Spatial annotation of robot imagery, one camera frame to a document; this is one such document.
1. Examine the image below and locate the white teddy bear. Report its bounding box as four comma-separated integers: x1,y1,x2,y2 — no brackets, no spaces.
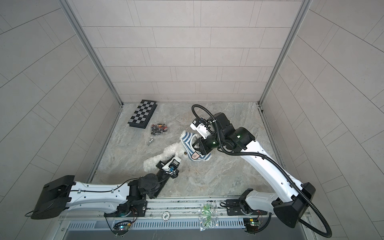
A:
143,142,190,173

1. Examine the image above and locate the blue white striped shirt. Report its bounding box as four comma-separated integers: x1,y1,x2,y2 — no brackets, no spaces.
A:
180,131,212,162

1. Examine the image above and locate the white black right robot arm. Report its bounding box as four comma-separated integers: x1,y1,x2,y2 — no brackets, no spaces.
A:
191,113,318,228

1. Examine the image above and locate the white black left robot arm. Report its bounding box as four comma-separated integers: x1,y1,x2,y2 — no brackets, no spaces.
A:
27,157,181,220

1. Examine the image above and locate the clear bag of toy bricks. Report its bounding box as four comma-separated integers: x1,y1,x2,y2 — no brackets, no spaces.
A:
151,123,168,136

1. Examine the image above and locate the clear bag of green parts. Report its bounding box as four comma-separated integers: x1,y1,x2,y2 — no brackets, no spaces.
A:
198,203,219,231

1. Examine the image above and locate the folded black white chessboard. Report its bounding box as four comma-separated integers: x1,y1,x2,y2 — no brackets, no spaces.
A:
128,100,157,129

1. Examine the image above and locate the left green circuit board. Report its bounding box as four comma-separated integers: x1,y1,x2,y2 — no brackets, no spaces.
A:
113,221,132,235

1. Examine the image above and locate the green circuit board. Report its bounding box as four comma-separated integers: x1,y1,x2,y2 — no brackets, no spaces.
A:
243,218,261,233
113,221,132,235

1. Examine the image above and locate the right green circuit board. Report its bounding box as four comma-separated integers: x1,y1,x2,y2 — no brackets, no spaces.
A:
243,218,261,233

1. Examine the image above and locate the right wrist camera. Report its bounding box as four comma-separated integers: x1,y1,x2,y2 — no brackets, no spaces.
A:
190,119,211,139

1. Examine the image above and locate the aluminium corner post right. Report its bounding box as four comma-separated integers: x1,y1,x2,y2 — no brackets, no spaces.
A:
259,0,312,107

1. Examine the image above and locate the aluminium corner post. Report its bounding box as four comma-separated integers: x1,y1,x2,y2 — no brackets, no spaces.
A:
259,0,312,107
58,0,124,107

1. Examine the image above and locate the black corrugated cable hose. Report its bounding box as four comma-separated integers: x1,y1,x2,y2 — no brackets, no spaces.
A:
191,104,333,239

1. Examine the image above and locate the aluminium corner post left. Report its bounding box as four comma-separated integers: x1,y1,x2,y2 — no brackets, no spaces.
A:
58,0,124,107

